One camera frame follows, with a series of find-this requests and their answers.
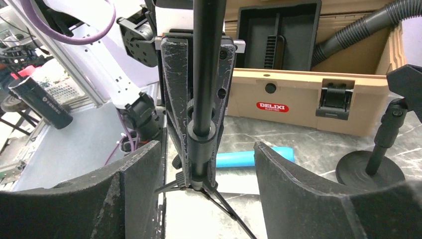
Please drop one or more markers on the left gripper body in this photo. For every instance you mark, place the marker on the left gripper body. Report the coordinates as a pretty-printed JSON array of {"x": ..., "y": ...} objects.
[{"x": 200, "y": 21}]

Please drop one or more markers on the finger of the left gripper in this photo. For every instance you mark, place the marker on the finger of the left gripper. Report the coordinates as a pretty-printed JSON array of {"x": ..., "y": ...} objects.
[
  {"x": 175, "y": 64},
  {"x": 222, "y": 89}
]

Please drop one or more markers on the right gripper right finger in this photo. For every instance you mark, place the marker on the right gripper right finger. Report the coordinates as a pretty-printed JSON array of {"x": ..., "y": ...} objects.
[{"x": 298, "y": 204}]

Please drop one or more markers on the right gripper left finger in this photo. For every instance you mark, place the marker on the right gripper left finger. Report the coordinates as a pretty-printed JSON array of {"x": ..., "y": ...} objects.
[{"x": 116, "y": 201}]

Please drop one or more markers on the cyan blue microphone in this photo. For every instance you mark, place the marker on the cyan blue microphone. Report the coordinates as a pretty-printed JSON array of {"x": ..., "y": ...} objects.
[{"x": 246, "y": 158}]

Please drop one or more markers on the black round-base mic stand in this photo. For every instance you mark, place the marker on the black round-base mic stand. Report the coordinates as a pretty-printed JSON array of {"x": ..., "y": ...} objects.
[{"x": 368, "y": 170}]

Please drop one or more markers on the black tripod stand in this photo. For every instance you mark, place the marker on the black tripod stand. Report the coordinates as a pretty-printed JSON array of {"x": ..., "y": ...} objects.
[{"x": 201, "y": 138}]

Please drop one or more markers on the white microphone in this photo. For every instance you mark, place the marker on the white microphone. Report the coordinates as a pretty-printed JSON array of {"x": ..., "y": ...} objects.
[{"x": 190, "y": 216}]

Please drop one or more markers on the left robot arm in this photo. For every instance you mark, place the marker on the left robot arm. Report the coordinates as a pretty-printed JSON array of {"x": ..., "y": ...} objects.
[{"x": 137, "y": 108}]

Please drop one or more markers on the dark cylinder object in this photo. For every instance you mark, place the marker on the dark cylinder object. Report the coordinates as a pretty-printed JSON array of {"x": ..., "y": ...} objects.
[{"x": 29, "y": 91}]

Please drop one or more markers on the tan plastic tool case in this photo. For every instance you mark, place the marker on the tan plastic tool case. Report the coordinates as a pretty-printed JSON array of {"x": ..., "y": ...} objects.
[{"x": 345, "y": 92}]

